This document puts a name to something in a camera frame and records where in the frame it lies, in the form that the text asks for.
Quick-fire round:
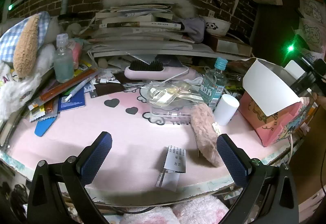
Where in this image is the pink cartoon desk mat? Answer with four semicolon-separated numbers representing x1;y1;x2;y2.
4;86;298;201

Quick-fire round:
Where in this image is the white cylinder cup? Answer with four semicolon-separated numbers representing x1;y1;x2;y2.
213;94;240;126

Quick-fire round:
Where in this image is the plush toy checkered cloth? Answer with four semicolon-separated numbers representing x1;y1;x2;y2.
1;11;61;122

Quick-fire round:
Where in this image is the clear bottle green liquid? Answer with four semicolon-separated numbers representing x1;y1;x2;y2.
54;33;74;83

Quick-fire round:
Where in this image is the orange brown snack stick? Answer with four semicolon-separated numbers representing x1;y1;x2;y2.
37;68;99;105

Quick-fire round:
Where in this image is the brown flat box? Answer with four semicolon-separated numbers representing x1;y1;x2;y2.
212;36;252;57

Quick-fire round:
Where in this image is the clear plastic wrap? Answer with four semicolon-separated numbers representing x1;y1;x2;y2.
145;80;204;108

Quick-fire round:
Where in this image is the blue booklet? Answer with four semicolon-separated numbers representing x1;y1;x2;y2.
58;89;86;112

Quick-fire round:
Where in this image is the clear bottle blue cap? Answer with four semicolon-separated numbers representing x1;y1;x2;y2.
199;57;228;111

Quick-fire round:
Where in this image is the dark brown card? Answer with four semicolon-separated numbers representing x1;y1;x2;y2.
89;83;125;98

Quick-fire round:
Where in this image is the pink fluffy plush item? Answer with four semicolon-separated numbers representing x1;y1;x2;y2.
190;104;223;168

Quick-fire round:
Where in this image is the pink hair brush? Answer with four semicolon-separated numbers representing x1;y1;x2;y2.
124;60;199;80

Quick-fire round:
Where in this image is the white label card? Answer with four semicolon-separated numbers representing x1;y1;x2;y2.
156;145;186;192

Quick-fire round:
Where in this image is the white shelf board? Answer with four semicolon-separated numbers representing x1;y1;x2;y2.
88;46;250;60

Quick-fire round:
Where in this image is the white pen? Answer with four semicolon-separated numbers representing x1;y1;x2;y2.
65;78;92;102

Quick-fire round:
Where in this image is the stack of books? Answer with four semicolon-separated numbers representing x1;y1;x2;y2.
82;3;197;54

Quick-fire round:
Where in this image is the grey purple cloth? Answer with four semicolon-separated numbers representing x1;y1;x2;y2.
180;17;206;43

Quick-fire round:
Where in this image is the panda ceramic bowl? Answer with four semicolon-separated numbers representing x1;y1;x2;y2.
203;17;231;37

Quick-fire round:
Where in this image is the clear plastic case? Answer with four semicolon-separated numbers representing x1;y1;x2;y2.
150;100;196;124

